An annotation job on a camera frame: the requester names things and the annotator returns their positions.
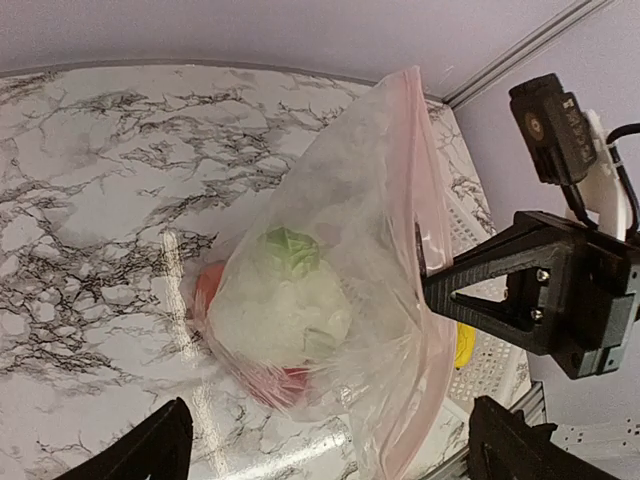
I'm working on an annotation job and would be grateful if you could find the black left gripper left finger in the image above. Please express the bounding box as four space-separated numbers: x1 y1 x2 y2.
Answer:
56 397 193 480

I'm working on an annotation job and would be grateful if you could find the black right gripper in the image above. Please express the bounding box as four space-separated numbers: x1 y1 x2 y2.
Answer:
443 211 639 380

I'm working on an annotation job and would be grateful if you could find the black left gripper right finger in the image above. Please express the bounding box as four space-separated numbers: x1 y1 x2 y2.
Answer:
467 396 621 479

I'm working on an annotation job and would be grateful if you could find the red toy bell pepper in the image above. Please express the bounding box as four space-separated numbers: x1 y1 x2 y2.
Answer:
249 367 309 408

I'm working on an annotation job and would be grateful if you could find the orange toy pumpkin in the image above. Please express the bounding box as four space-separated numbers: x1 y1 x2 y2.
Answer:
193 261 226 320

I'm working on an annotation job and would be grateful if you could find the white toy cauliflower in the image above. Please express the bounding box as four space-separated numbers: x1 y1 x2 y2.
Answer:
208 227 352 368

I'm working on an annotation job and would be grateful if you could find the clear zip top bag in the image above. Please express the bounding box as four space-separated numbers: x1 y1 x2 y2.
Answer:
193 67 456 479

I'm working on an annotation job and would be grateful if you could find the white plastic mesh basket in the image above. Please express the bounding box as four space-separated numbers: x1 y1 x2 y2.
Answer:
422 189 531 406

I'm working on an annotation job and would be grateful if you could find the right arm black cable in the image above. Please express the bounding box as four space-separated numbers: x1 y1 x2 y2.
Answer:
559 124 640 236

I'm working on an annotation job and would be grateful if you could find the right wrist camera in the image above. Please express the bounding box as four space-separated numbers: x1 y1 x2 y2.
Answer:
509 73 639 241

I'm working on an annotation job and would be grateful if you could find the right aluminium frame post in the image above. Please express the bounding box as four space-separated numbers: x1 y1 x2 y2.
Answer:
425 0 616 109

